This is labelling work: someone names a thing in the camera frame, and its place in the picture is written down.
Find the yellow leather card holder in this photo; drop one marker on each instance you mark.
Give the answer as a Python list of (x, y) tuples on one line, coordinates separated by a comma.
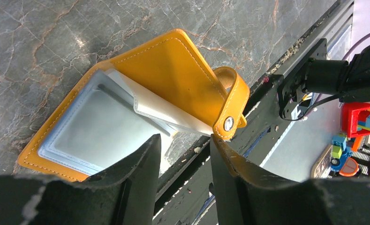
[(163, 86)]

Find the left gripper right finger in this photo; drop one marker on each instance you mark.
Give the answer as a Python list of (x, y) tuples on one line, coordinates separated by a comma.
[(281, 202)]

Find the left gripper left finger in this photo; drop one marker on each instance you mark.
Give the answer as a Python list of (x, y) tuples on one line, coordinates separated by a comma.
[(122, 194)]

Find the colourful toy blocks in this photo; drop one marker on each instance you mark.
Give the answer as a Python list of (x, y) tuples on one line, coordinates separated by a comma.
[(348, 154)]

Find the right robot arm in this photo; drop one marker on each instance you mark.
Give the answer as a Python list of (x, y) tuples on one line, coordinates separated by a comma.
[(346, 81)]

